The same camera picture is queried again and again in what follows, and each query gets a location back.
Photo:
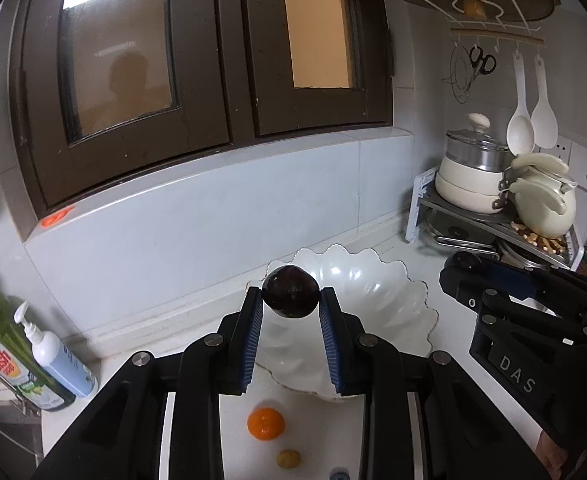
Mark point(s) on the white spoon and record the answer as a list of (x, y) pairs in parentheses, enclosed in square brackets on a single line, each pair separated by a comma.
[(518, 132)]

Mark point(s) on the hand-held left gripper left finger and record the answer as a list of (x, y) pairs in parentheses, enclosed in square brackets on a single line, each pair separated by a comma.
[(253, 340)]

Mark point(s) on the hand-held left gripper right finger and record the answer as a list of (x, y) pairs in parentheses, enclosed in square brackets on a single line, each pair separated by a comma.
[(333, 345)]

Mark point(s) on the orange sticker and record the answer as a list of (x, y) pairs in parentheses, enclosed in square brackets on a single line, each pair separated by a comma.
[(54, 217)]

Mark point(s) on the wooden hook rail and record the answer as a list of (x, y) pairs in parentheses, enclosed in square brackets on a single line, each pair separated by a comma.
[(498, 36)]

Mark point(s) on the flat pot lid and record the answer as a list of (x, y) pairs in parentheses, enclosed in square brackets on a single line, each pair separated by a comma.
[(458, 232)]

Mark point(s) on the black scissors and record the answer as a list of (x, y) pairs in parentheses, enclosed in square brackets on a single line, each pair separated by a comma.
[(483, 62)]

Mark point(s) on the green dish soap bottle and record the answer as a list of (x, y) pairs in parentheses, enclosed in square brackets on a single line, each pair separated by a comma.
[(3, 355)]

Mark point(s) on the small yellow-brown longan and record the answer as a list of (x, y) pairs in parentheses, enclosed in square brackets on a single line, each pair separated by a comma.
[(289, 459)]

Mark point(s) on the person's right hand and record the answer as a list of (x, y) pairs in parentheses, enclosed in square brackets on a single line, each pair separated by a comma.
[(551, 455)]

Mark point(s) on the dark round plum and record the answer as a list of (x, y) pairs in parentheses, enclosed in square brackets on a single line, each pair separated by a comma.
[(291, 292)]

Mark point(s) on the white pump bottle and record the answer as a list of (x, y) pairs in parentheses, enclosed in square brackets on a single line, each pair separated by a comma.
[(68, 370)]

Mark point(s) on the orange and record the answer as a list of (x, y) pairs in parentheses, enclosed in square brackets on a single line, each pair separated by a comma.
[(266, 423)]

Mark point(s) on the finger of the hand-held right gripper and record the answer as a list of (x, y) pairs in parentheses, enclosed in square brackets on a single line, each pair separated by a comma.
[(461, 280), (511, 280)]

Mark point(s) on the white and grey rack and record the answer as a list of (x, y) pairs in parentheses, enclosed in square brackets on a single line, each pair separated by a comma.
[(416, 210)]

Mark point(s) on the cream kettle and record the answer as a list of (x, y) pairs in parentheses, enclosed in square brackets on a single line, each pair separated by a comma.
[(543, 205)]

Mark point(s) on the white rice paddle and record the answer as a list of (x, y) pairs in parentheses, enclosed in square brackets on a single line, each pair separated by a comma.
[(544, 125)]

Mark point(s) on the white scalloped bowl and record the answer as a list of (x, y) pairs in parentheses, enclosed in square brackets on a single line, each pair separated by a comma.
[(368, 285)]

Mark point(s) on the blueberry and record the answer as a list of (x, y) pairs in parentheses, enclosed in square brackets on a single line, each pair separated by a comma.
[(340, 474)]

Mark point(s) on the cream pot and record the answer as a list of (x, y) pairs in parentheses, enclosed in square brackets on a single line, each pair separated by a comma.
[(463, 175)]

